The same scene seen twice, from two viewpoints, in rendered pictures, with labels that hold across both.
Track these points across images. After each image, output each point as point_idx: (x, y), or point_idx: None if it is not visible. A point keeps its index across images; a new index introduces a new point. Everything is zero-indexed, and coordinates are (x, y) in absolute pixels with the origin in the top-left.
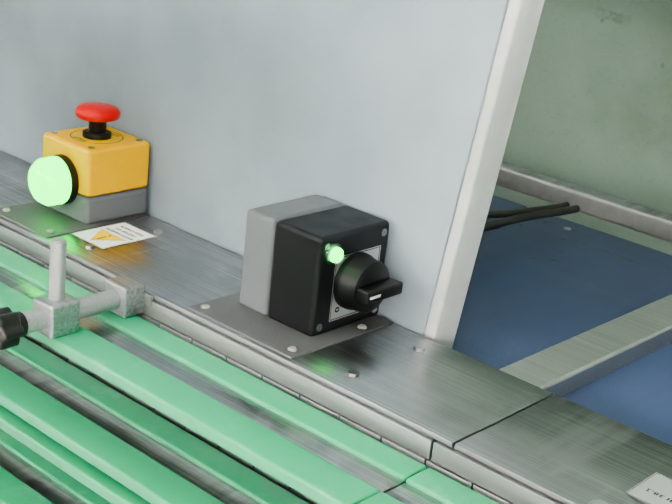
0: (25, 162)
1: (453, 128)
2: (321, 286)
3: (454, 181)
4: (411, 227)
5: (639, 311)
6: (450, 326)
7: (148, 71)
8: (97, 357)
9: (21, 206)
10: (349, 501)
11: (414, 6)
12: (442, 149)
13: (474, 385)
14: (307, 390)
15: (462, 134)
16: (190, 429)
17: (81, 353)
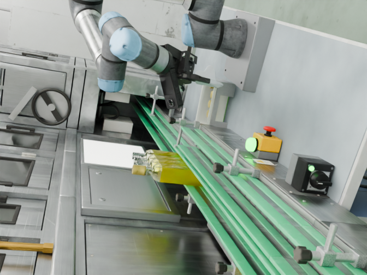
0: None
1: (356, 138)
2: (305, 177)
3: (354, 154)
4: (341, 168)
5: None
6: (348, 203)
7: (286, 120)
8: (237, 181)
9: (243, 151)
10: (279, 222)
11: (353, 101)
12: (353, 144)
13: (342, 215)
14: (289, 202)
15: (359, 139)
16: (261, 213)
17: (234, 179)
